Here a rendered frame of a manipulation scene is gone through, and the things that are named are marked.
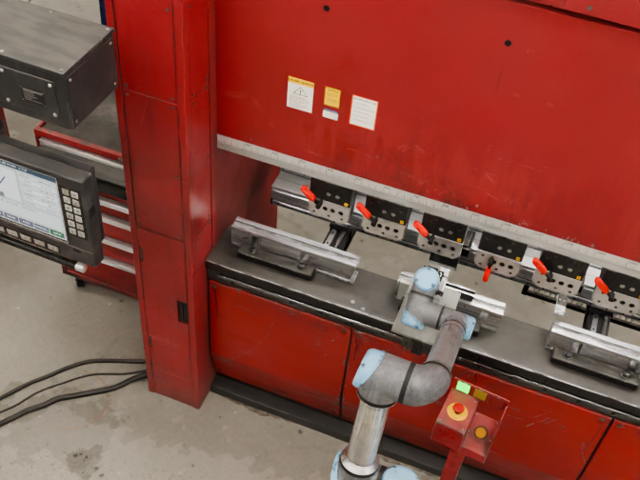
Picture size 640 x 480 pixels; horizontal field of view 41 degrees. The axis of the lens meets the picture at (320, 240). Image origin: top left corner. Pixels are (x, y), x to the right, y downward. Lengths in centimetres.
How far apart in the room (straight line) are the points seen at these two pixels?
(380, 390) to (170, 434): 167
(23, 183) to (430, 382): 131
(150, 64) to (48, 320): 193
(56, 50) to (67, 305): 212
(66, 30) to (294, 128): 79
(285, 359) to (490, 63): 159
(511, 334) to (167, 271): 128
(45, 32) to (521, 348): 188
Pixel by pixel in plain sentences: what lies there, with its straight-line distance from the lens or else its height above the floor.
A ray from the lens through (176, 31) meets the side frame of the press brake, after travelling 251.
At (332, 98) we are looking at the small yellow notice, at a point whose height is 168.
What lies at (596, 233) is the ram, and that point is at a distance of 275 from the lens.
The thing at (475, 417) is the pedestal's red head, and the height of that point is 74.
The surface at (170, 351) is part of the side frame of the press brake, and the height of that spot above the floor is 36.
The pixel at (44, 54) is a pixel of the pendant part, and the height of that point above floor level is 195.
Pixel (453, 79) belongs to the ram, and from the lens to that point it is 250.
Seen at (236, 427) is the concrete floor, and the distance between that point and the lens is 382.
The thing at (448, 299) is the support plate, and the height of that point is 100.
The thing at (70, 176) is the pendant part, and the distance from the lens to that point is 252.
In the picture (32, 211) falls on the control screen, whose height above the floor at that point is 140.
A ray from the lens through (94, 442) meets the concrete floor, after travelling 384.
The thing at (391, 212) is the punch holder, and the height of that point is 129.
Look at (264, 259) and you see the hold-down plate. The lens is 320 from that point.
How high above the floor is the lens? 324
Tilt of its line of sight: 45 degrees down
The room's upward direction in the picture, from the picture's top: 6 degrees clockwise
